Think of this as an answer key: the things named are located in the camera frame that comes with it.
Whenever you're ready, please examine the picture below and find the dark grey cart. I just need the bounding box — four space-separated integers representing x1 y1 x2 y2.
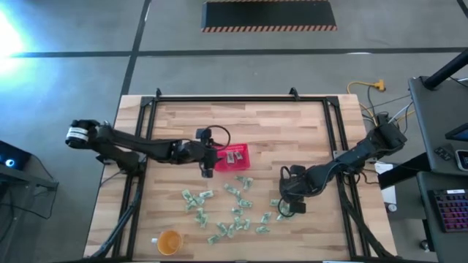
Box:
0 164 59 220

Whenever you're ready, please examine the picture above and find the yellow extension cord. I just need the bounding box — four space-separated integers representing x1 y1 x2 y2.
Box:
346 78 387 127

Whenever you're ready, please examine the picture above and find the black box blue light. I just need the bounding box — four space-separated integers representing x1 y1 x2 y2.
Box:
0 140 33 171

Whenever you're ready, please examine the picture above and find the black keyboard pink backlight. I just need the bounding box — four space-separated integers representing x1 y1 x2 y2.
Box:
427 188 468 234

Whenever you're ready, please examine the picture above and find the black monitor pole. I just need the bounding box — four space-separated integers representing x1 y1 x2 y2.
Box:
423 48 468 91

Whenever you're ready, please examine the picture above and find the black aluminium table frame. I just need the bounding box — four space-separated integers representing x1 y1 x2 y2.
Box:
83 86 398 263

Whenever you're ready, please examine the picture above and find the white paper box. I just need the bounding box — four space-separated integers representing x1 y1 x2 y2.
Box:
374 161 399 206

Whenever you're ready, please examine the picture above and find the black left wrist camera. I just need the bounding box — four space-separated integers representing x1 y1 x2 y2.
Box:
195 127 213 142

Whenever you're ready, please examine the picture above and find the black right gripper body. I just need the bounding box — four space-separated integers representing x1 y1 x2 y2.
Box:
279 164 312 201

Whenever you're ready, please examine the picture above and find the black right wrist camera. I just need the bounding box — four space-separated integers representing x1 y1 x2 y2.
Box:
290 199 307 215

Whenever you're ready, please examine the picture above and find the black hazard striped floor mat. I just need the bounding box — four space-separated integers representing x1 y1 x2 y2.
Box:
200 0 339 33

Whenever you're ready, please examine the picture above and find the black tablet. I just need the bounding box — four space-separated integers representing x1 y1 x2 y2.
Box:
444 122 468 142

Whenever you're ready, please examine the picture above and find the black left camera cable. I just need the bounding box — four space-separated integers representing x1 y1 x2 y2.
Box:
206 125 232 151

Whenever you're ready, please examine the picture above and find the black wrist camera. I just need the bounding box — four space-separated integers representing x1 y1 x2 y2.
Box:
290 199 307 215
195 127 213 142

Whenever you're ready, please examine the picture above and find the orange round cup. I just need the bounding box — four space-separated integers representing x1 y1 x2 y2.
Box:
156 229 184 256

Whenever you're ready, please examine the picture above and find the red plastic slotted basket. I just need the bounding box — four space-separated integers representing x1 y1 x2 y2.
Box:
214 142 252 172

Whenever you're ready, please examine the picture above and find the dark grey desk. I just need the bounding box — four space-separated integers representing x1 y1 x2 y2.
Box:
416 170 468 263

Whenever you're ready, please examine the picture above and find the small black remote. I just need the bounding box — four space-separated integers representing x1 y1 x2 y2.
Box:
434 145 453 162

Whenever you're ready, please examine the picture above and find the black smartphone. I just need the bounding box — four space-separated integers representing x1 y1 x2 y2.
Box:
454 148 468 172

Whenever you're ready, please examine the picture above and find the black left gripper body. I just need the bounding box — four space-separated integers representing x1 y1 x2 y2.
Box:
174 140 219 179

